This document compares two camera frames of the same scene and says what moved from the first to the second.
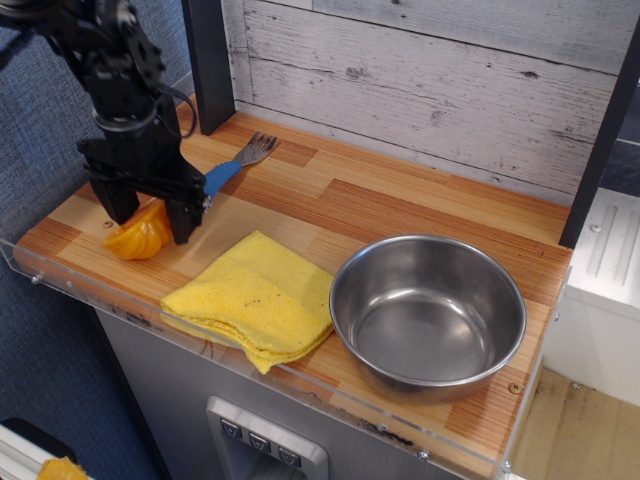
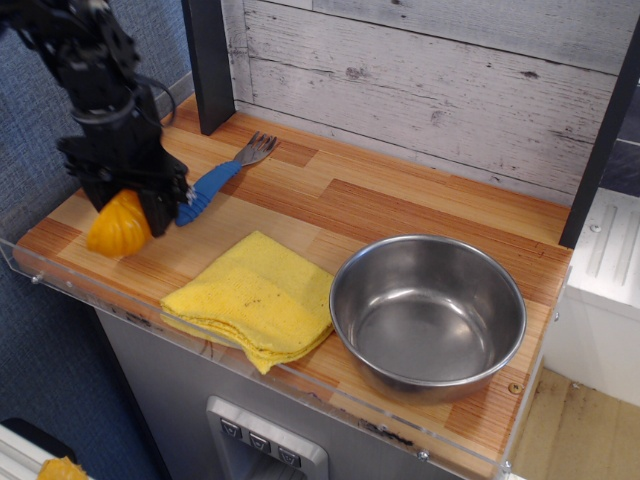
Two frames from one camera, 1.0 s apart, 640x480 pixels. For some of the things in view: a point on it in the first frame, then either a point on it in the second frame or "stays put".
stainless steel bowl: (427, 319) stays put
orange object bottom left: (61, 468) stays put
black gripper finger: (186, 217) to (161, 208)
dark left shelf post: (208, 43) stays put
